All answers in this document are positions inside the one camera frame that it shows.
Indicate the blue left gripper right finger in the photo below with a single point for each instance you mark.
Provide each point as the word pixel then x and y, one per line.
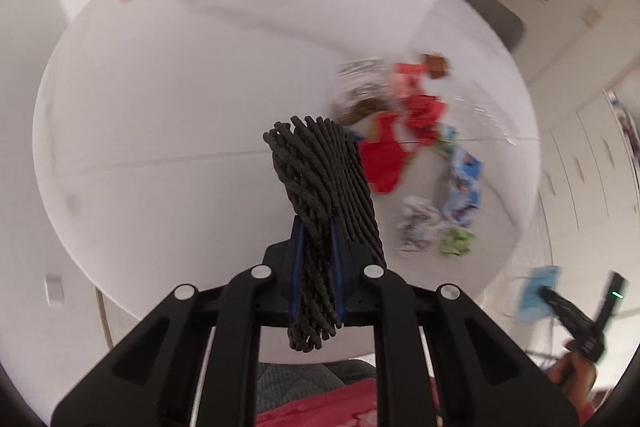
pixel 337 274

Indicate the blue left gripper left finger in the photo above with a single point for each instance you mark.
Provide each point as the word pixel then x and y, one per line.
pixel 297 246

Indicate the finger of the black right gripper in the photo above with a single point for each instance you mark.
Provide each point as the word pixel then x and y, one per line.
pixel 572 319

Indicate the white paper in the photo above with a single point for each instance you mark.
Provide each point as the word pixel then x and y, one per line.
pixel 422 226

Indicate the green white wrapper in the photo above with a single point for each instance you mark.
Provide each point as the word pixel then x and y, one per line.
pixel 457 242

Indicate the red wrapper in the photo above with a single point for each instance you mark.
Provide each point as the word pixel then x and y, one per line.
pixel 399 133

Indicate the person right hand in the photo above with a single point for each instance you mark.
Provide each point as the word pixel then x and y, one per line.
pixel 575 374

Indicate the grey quilted trousers legs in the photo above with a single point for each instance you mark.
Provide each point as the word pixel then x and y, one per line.
pixel 280 384

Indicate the blue white snack bag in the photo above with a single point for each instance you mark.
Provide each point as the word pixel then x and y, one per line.
pixel 459 196

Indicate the dark grey chair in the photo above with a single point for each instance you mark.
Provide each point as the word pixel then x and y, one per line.
pixel 506 24

